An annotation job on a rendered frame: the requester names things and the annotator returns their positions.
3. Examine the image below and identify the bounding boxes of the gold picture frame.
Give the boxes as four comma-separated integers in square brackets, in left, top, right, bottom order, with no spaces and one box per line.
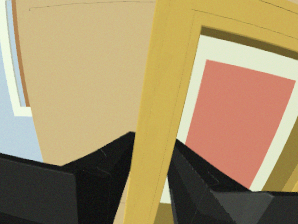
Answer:
[122,0,298,224]

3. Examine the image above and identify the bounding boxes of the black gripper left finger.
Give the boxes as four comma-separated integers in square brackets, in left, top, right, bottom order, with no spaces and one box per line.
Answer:
[0,132,136,224]

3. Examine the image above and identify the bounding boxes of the tan flat board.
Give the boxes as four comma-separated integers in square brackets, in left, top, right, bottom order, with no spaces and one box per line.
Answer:
[16,0,157,167]

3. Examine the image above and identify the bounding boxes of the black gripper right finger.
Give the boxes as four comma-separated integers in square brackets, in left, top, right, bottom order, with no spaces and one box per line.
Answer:
[168,139,298,224]

